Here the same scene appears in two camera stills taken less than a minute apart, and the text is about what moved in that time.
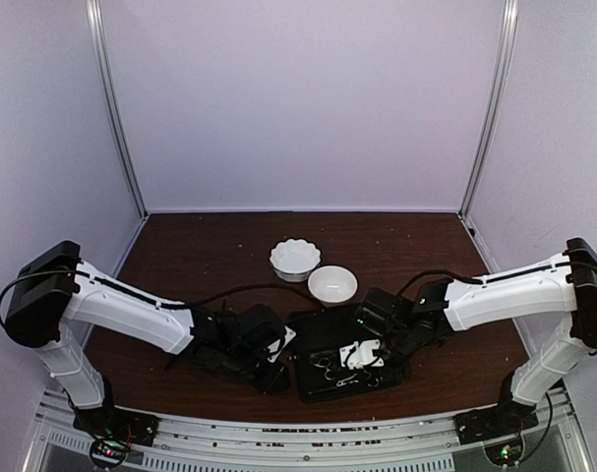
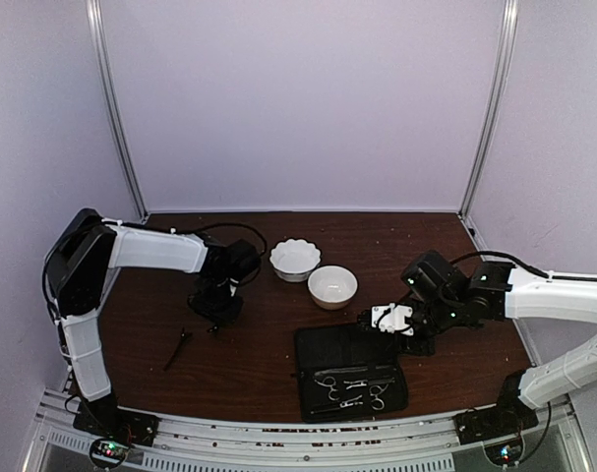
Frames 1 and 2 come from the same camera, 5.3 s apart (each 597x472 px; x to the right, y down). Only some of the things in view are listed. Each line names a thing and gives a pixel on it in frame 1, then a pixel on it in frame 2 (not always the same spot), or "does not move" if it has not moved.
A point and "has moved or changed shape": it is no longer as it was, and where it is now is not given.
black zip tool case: (321, 373) has moved or changed shape
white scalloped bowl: (293, 261) does not move
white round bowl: (332, 285) does not move
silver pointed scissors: (324, 363) to (328, 382)
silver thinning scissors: (338, 383) to (374, 390)
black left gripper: (268, 385) to (230, 315)
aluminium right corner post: (507, 54) does not move
